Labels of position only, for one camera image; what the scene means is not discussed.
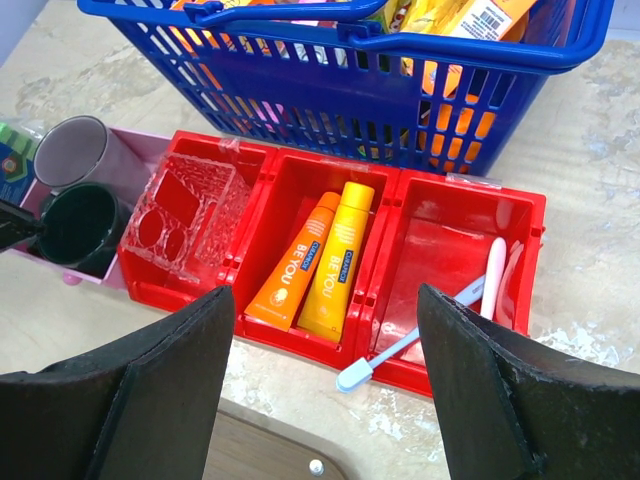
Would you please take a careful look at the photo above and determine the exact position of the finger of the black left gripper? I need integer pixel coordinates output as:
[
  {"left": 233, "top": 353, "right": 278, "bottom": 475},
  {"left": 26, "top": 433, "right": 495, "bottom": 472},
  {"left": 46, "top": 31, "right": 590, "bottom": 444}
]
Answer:
[{"left": 0, "top": 200, "right": 44, "bottom": 250}]

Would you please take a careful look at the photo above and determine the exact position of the translucent purple mug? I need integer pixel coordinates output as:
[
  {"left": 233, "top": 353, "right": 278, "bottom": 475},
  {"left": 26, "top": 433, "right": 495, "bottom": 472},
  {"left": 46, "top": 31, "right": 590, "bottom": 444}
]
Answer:
[{"left": 32, "top": 115, "right": 151, "bottom": 194}]

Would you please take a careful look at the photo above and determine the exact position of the green blue carton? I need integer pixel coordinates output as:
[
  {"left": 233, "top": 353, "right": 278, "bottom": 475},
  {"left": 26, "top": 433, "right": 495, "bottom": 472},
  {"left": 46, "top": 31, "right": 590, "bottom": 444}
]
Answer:
[{"left": 0, "top": 122, "right": 38, "bottom": 205}]

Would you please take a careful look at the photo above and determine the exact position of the brown wooden oval tray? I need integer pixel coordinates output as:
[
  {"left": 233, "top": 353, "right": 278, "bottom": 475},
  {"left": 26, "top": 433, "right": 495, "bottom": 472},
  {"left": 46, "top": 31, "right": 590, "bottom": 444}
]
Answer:
[{"left": 203, "top": 412, "right": 347, "bottom": 479}]

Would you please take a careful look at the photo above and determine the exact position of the dark green mug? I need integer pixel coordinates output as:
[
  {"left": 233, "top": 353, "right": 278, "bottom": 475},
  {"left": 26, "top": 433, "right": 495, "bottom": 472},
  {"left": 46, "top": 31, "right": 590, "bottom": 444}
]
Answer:
[{"left": 36, "top": 183, "right": 132, "bottom": 277}]

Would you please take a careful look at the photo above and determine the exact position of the orange box in basket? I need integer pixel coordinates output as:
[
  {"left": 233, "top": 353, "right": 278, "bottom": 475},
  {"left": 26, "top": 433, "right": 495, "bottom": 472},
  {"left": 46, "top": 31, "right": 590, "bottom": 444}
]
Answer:
[{"left": 448, "top": 0, "right": 537, "bottom": 42}]

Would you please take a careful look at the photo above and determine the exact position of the red three-compartment bin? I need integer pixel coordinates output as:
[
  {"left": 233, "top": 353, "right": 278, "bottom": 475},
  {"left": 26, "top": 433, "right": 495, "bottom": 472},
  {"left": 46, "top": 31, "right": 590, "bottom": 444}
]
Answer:
[{"left": 118, "top": 131, "right": 545, "bottom": 369}]

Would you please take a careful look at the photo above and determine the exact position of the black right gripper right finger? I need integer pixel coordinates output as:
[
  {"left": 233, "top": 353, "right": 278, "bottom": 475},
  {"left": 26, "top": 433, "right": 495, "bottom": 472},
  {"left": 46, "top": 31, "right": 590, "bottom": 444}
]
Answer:
[{"left": 417, "top": 285, "right": 639, "bottom": 479}]

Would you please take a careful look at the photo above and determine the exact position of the pink drawer box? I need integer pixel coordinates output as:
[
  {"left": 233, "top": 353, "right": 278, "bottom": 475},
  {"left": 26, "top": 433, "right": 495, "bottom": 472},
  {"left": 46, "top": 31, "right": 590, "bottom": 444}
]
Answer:
[{"left": 9, "top": 127, "right": 170, "bottom": 290}]

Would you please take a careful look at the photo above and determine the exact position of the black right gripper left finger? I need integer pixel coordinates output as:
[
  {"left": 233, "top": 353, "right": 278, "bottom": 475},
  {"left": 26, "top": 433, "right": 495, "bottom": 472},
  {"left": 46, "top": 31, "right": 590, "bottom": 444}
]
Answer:
[{"left": 1, "top": 287, "right": 235, "bottom": 479}]

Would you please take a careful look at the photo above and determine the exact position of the yellow snack bag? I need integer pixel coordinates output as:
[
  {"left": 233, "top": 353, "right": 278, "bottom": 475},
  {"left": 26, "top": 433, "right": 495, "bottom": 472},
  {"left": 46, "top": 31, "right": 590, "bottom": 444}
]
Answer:
[{"left": 366, "top": 0, "right": 432, "bottom": 34}]

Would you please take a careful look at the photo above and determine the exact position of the clear acrylic toothbrush holder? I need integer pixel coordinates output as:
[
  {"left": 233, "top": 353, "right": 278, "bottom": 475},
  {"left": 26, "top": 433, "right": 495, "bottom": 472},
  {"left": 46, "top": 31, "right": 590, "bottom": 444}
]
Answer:
[{"left": 121, "top": 153, "right": 250, "bottom": 284}]

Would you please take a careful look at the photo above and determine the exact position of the light blue toothbrush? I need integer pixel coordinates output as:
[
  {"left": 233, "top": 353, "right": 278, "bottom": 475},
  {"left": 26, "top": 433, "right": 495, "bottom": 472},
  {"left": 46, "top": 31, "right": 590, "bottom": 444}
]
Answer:
[{"left": 335, "top": 274, "right": 487, "bottom": 394}]

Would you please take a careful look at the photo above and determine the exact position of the blue plastic shopping basket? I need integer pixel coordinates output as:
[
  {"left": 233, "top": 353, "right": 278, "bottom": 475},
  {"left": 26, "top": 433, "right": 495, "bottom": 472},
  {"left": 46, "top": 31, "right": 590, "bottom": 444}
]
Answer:
[{"left": 79, "top": 1, "right": 613, "bottom": 175}]

